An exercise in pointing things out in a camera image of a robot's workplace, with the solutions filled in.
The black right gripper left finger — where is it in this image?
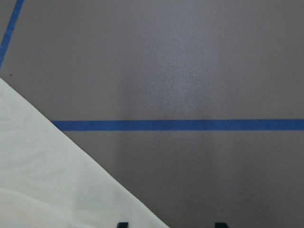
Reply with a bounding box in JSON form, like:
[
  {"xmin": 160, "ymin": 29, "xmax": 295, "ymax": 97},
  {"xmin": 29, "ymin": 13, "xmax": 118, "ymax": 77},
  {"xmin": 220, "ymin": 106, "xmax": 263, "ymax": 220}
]
[{"xmin": 117, "ymin": 222, "xmax": 129, "ymax": 228}]

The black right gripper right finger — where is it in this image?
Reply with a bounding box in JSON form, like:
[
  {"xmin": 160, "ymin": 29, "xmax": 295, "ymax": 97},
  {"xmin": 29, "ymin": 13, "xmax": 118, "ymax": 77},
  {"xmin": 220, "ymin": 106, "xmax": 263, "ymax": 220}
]
[{"xmin": 215, "ymin": 222, "xmax": 228, "ymax": 228}]

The beige long-sleeve graphic shirt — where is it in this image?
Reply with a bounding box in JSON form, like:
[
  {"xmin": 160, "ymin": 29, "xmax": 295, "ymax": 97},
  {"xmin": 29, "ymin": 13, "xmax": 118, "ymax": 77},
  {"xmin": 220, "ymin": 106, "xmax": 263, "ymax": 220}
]
[{"xmin": 0, "ymin": 81, "xmax": 165, "ymax": 228}]

